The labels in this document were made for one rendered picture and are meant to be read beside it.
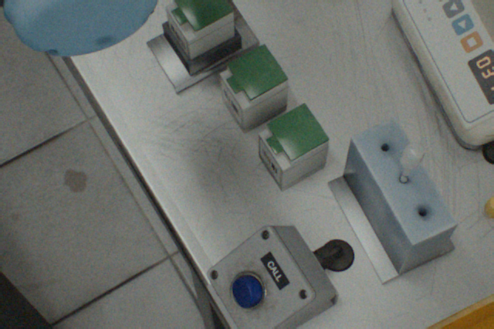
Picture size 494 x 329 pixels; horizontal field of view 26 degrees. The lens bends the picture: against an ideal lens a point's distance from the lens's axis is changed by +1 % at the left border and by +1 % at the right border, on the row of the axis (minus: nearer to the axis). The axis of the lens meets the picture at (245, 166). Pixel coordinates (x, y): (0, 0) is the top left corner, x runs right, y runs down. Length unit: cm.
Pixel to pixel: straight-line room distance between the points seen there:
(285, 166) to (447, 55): 18
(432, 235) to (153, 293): 104
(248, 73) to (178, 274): 95
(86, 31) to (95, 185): 137
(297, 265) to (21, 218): 111
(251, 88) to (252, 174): 9
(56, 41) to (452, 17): 50
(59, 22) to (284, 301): 38
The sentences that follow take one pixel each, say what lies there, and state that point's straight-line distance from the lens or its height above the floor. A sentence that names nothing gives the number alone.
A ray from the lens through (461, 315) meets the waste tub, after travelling 81.
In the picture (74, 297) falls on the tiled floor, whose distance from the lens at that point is 182.
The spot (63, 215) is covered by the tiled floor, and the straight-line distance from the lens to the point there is 187.
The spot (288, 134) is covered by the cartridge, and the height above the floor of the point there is 94.
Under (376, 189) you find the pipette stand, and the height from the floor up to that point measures 96.
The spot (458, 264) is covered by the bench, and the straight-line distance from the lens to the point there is 92.
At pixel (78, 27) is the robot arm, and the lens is 51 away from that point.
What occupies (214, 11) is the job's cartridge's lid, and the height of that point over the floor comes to 96.
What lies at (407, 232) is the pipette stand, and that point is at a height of 98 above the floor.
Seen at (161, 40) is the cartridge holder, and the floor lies 89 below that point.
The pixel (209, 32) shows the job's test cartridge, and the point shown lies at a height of 94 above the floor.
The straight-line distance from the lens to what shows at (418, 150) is 77.
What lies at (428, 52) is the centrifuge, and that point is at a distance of 95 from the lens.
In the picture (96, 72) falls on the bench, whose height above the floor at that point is 87.
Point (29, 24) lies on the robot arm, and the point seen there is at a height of 132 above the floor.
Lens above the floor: 175
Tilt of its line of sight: 70 degrees down
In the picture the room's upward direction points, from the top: 3 degrees counter-clockwise
